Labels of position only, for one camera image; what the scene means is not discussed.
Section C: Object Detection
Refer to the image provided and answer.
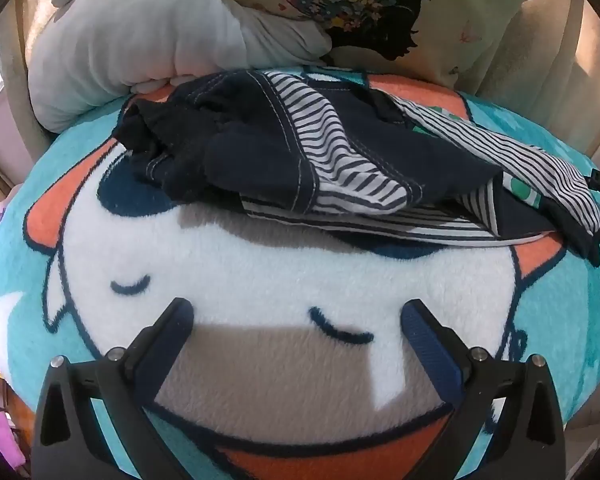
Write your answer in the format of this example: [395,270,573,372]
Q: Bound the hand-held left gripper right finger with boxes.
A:
[401,298,566,480]

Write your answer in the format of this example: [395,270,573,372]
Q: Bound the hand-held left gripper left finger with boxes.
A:
[30,297,196,480]

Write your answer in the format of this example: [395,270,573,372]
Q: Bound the navy pants with striped lining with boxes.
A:
[112,71,600,267]

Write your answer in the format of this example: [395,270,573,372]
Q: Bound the beige sofa backrest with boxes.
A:
[502,0,600,161]

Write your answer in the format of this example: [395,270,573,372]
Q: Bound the printed cartoon blanket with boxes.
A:
[0,67,600,480]

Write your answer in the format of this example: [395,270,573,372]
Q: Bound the cream floral cushion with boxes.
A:
[220,0,553,91]

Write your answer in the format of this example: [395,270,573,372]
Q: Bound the grey plush pillow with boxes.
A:
[27,0,333,131]

